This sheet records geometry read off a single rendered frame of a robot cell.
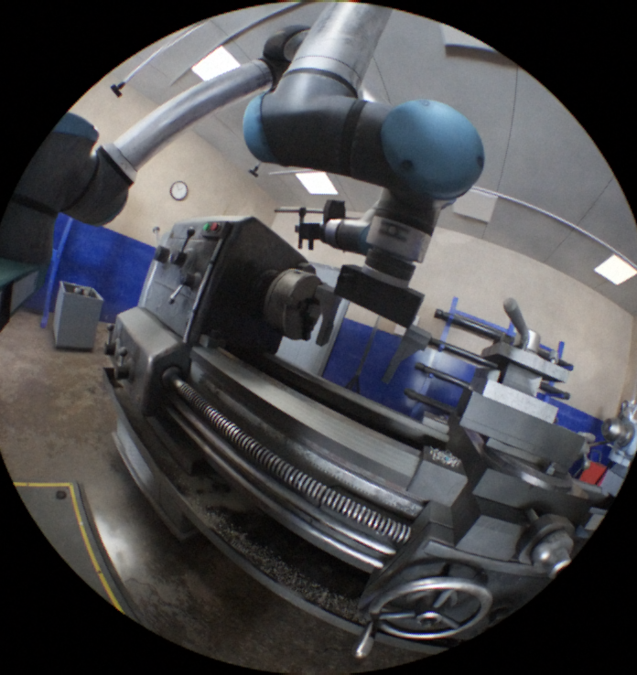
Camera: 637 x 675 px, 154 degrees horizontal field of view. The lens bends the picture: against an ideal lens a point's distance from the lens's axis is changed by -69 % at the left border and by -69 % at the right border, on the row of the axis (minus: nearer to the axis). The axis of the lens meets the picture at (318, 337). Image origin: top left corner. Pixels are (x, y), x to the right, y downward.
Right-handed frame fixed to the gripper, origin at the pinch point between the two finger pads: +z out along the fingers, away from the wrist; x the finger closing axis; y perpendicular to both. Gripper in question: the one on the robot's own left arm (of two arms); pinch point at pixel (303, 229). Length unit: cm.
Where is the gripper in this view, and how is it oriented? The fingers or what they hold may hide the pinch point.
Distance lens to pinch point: 79.2
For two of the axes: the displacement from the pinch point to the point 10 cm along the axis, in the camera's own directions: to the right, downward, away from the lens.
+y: -0.4, 8.7, 4.8
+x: 8.2, -2.5, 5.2
